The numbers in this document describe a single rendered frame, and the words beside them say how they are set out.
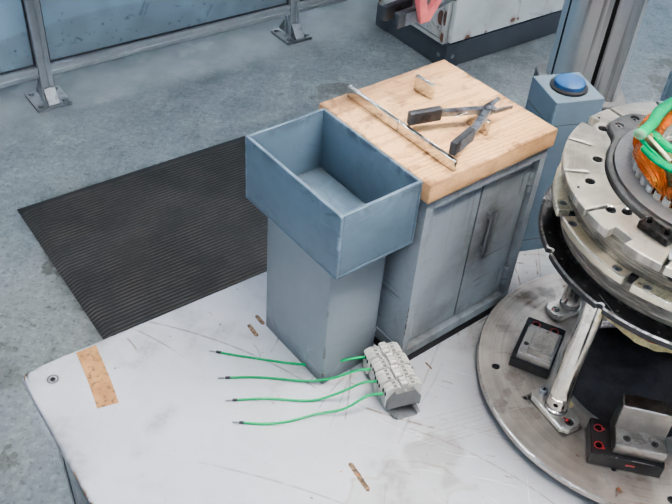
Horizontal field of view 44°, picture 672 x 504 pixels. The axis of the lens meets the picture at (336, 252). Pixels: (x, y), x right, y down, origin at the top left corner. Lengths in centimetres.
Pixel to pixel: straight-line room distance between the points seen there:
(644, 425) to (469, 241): 28
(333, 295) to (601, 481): 36
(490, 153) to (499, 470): 35
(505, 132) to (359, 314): 27
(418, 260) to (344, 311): 10
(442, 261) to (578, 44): 47
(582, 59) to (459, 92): 34
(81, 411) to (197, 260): 134
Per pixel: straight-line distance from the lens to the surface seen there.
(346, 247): 84
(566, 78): 114
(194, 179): 261
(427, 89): 100
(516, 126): 98
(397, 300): 99
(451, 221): 95
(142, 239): 241
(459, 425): 101
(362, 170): 94
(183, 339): 108
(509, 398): 102
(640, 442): 99
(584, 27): 130
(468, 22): 328
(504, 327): 110
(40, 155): 281
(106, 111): 299
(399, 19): 89
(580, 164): 89
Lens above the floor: 157
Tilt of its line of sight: 41 degrees down
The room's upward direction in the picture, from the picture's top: 5 degrees clockwise
